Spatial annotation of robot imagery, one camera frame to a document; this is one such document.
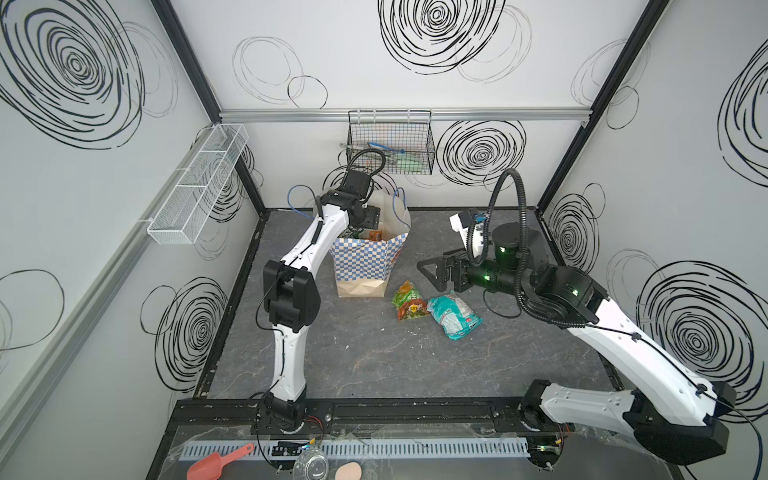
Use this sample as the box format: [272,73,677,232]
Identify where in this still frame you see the green red snack bag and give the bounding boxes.
[392,280,429,321]

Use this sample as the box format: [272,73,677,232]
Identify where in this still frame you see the red plastic scoop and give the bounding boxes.
[186,443,255,480]

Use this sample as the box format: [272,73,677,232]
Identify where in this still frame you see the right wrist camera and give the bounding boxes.
[449,209,486,257]

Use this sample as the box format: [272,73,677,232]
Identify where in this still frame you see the beige round sponge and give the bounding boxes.
[334,462,363,480]

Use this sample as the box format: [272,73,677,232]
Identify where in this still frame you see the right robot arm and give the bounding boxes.
[417,168,736,468]

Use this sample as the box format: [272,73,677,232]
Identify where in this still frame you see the tongs in basket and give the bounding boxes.
[341,142,407,164]

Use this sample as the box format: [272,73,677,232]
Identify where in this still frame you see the clear glass bowl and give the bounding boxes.
[292,447,330,480]

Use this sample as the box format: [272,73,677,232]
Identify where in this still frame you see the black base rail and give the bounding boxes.
[168,396,575,435]

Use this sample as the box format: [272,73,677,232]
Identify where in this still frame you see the blue checkered paper bag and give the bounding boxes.
[285,183,412,299]

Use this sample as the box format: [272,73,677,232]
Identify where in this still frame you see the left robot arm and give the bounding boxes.
[260,148,386,432]

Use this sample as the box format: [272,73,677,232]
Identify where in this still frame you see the black wire wall basket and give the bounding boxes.
[344,109,436,175]

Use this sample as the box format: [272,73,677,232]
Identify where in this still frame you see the clear wall shelf tray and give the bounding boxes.
[147,123,249,246]

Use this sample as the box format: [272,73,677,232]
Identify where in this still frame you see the teal mint snack bag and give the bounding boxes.
[427,293,483,341]

